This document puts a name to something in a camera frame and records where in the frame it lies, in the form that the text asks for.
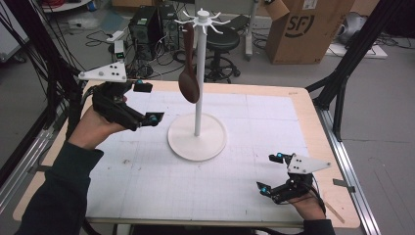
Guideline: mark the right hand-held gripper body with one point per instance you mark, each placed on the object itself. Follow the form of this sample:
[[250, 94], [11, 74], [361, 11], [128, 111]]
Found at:
[[305, 164]]

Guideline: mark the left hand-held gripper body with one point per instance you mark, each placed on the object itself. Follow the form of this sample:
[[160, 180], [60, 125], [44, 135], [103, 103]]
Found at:
[[112, 73]]

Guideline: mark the white rack stand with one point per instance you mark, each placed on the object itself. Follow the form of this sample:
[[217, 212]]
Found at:
[[199, 117]]

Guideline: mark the brown wooden spoon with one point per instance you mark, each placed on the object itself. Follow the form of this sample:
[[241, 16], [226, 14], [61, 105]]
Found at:
[[189, 84]]

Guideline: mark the person's right hand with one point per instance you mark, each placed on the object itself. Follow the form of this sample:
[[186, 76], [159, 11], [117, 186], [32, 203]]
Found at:
[[311, 209]]

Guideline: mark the person's left hand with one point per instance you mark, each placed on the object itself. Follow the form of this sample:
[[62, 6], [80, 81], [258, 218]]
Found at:
[[91, 130]]

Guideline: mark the small white device green display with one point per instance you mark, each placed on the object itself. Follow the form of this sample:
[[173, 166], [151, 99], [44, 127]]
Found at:
[[119, 50]]

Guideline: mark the white power strip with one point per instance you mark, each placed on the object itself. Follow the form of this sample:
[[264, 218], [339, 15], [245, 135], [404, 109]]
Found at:
[[115, 36]]

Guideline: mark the white grid mat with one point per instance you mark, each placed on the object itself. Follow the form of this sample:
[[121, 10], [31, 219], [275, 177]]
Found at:
[[228, 182]]

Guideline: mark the black tape piece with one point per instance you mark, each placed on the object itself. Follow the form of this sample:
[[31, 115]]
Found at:
[[36, 169], [344, 185]]

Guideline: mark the large black computer tower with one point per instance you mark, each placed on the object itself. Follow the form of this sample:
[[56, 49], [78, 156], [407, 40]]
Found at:
[[143, 32]]

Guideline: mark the thin wooden stick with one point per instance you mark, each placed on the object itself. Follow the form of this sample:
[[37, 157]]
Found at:
[[334, 212]]

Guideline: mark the slim black computer tower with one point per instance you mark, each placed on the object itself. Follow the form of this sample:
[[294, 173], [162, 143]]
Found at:
[[169, 27]]

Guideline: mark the black round stool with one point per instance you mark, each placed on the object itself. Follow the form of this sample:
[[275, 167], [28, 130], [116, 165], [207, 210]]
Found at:
[[223, 40]]

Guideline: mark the white cabinet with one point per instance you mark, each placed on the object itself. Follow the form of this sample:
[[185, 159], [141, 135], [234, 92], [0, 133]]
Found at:
[[8, 36]]

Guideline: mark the brown cardboard box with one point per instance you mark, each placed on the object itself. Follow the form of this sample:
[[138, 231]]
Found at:
[[303, 36]]

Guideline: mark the flat white board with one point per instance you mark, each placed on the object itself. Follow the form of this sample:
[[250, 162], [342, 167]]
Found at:
[[375, 52]]

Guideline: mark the grey round appliance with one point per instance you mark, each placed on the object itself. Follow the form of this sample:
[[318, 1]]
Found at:
[[352, 27]]

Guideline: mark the aluminium rail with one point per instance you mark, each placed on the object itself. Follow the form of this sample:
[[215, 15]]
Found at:
[[23, 166], [345, 163]]

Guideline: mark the black frame strut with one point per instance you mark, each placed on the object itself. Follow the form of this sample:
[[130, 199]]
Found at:
[[355, 49]]

